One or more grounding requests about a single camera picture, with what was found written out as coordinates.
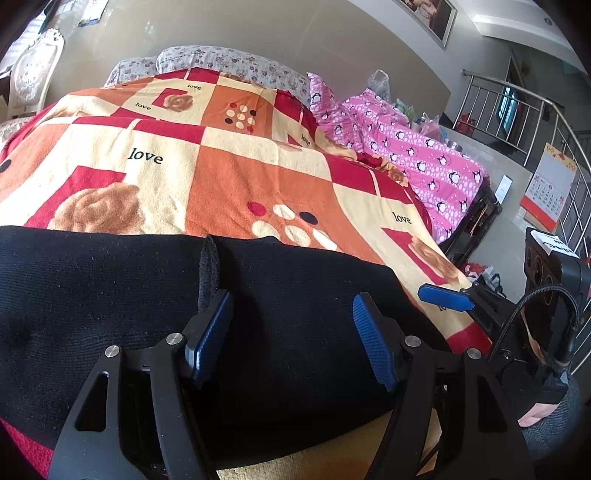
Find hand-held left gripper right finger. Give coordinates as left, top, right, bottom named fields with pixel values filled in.
left=352, top=292, right=536, bottom=480

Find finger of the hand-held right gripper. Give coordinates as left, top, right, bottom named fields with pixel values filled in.
left=418, top=284, right=481, bottom=315

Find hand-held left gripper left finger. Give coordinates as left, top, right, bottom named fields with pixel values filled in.
left=48, top=289, right=234, bottom=480

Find black knit pants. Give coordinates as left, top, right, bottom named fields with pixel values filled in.
left=0, top=225, right=451, bottom=467

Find person's right forearm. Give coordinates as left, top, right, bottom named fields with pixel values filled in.
left=519, top=374, right=585, bottom=462

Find brown wooden speaker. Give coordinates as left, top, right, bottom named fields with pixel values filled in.
left=524, top=226, right=566, bottom=324

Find pink penguin print quilt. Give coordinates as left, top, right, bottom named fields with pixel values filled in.
left=342, top=90, right=491, bottom=243

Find orange red checked blanket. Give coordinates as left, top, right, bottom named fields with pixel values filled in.
left=0, top=68, right=492, bottom=480

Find pile of plastic bags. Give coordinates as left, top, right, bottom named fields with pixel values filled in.
left=392, top=99, right=445, bottom=136

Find metal stair railing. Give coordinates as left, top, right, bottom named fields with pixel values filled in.
left=462, top=69, right=591, bottom=259

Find pink penguin print pillow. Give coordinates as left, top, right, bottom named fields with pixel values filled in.
left=307, top=71, right=358, bottom=151

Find clear plastic bag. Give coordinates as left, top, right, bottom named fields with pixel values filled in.
left=367, top=69, right=392, bottom=102

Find large floral pillow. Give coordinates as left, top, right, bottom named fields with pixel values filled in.
left=156, top=45, right=311, bottom=100

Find small floral pillow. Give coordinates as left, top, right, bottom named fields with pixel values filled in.
left=104, top=56, right=161, bottom=88

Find white ornate chair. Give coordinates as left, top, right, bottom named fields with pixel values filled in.
left=0, top=28, right=65, bottom=144

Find black braided cable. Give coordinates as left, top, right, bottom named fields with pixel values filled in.
left=487, top=285, right=580, bottom=365

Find dark wooden bed frame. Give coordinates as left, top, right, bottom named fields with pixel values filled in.
left=436, top=178, right=504, bottom=268

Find red white wall calendar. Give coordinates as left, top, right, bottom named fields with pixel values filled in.
left=519, top=143, right=579, bottom=232

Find framed wall picture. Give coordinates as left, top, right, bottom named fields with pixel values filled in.
left=392, top=0, right=458, bottom=49

